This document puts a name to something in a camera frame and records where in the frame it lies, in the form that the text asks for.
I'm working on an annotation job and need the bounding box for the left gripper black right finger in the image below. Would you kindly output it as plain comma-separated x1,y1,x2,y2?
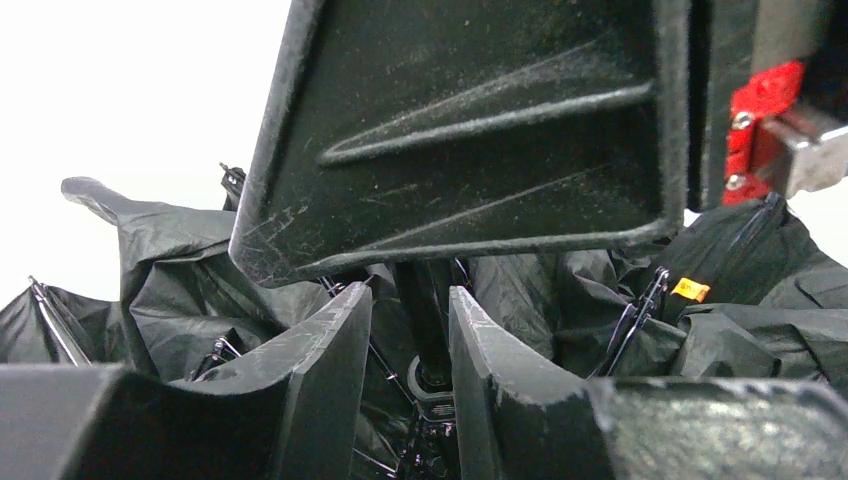
449,287,847,479

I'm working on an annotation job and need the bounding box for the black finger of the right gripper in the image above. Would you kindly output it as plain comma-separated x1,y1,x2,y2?
229,1,691,288

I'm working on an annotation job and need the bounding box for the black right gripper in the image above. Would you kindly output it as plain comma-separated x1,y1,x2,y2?
688,1,847,212

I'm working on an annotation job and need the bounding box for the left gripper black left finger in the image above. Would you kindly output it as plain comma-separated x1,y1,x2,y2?
1,282,372,479

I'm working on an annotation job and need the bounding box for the black and lilac folding umbrella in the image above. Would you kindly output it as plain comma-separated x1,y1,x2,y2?
1,177,847,479

